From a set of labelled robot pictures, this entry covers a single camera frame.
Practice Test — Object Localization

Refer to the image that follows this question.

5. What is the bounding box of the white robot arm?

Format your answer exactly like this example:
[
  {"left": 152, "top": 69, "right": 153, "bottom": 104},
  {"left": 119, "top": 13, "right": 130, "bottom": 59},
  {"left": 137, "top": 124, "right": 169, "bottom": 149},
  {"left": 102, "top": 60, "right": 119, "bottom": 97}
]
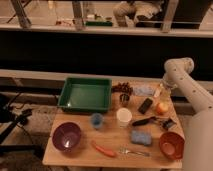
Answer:
[{"left": 163, "top": 57, "right": 213, "bottom": 171}]

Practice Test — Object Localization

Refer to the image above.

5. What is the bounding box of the green plastic tray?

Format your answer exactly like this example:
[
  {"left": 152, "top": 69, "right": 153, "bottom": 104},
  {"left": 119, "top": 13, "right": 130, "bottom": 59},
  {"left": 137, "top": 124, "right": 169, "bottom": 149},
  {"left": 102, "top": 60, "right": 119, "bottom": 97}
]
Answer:
[{"left": 58, "top": 77, "right": 112, "bottom": 113}]

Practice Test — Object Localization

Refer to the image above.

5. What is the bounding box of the yellow banana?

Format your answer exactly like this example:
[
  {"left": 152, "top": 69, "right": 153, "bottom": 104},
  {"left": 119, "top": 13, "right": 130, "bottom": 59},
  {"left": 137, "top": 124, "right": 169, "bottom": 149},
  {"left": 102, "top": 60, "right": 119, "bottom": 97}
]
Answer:
[{"left": 153, "top": 83, "right": 171, "bottom": 98}]

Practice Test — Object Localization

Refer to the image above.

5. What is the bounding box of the dark grape bunch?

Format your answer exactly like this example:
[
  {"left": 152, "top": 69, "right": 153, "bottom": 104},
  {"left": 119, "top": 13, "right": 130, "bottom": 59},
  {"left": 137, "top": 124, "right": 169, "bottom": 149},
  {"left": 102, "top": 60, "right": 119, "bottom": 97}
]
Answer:
[{"left": 112, "top": 82, "right": 133, "bottom": 95}]

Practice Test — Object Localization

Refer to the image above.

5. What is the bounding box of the small metal cup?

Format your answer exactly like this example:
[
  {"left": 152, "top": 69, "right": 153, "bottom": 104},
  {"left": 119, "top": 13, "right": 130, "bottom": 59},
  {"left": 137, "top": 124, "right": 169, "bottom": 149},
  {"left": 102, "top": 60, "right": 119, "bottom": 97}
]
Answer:
[{"left": 119, "top": 93, "right": 130, "bottom": 106}]

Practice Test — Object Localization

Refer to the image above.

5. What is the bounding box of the clear plastic bag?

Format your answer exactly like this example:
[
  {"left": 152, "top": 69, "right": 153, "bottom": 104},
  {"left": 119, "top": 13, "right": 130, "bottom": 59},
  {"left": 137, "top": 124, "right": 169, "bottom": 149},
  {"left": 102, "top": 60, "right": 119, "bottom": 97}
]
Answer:
[{"left": 133, "top": 86, "right": 155, "bottom": 96}]

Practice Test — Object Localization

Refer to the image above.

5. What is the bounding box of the white paper cup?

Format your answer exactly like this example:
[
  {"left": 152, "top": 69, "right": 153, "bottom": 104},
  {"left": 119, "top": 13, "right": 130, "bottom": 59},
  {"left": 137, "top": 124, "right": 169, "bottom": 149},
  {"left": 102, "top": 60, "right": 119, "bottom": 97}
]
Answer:
[{"left": 116, "top": 108, "right": 132, "bottom": 127}]

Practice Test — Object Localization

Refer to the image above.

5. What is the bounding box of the blue plastic cup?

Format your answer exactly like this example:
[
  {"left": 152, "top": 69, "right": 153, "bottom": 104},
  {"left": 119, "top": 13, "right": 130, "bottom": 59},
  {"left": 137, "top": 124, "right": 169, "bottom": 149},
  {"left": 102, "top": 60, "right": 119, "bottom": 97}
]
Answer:
[{"left": 90, "top": 113, "right": 104, "bottom": 129}]

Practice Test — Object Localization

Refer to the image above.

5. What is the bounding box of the black rectangular block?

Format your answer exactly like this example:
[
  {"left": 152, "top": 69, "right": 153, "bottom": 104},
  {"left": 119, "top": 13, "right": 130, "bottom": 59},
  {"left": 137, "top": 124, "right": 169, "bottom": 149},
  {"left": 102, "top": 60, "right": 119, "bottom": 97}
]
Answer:
[{"left": 138, "top": 98, "right": 153, "bottom": 114}]

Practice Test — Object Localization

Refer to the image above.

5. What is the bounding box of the red yellow apple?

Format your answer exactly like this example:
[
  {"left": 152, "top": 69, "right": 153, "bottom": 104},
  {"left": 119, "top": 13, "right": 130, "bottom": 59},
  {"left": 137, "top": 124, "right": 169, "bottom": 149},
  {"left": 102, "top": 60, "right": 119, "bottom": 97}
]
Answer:
[{"left": 155, "top": 102, "right": 169, "bottom": 115}]

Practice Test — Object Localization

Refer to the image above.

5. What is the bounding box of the blue sponge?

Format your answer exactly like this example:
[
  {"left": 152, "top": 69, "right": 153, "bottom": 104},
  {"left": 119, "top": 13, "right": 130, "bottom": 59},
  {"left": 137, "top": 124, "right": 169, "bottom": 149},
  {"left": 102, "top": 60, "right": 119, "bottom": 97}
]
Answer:
[{"left": 131, "top": 130, "right": 152, "bottom": 146}]

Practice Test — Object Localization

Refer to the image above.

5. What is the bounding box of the purple bowl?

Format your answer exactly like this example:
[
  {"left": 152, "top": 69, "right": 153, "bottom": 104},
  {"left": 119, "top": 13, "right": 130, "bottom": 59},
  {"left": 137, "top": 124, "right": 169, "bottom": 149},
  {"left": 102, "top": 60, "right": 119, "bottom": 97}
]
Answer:
[{"left": 52, "top": 122, "right": 82, "bottom": 152}]

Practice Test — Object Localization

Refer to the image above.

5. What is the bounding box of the silver fork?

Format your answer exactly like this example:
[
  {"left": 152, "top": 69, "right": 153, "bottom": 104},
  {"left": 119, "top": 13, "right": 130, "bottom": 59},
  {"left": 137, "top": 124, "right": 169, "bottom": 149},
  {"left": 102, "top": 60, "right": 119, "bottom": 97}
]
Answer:
[{"left": 119, "top": 147, "right": 150, "bottom": 157}]

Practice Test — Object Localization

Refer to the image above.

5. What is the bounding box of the red bowl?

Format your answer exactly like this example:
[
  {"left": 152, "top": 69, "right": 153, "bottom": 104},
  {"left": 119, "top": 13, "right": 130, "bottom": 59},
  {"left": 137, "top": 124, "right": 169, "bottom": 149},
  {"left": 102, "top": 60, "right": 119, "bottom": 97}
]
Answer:
[{"left": 159, "top": 132, "right": 185, "bottom": 160}]

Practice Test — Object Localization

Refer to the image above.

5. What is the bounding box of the black tripod stand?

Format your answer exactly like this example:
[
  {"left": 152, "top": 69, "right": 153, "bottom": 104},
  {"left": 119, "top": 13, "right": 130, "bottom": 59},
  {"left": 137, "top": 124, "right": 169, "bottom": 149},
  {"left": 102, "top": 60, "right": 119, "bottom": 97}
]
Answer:
[{"left": 0, "top": 93, "right": 44, "bottom": 159}]

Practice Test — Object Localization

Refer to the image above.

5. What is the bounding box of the black handled brush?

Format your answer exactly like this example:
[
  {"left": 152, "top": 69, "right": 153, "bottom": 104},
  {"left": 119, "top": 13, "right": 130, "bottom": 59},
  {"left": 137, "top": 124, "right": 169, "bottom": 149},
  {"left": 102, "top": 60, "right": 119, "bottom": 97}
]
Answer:
[{"left": 132, "top": 116, "right": 156, "bottom": 127}]

